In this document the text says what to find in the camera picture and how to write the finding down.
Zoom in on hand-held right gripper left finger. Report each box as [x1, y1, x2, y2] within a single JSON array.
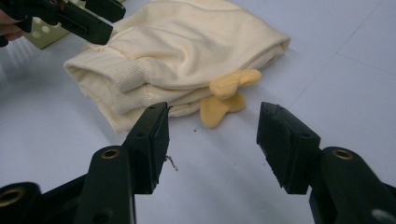
[[121, 101, 172, 195]]

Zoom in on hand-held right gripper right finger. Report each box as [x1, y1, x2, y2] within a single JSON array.
[[256, 101, 321, 195]]

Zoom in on green perforated plastic basket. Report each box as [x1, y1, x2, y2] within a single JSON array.
[[22, 0, 92, 50]]

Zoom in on cream baby pants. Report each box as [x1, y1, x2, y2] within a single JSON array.
[[64, 0, 292, 134]]

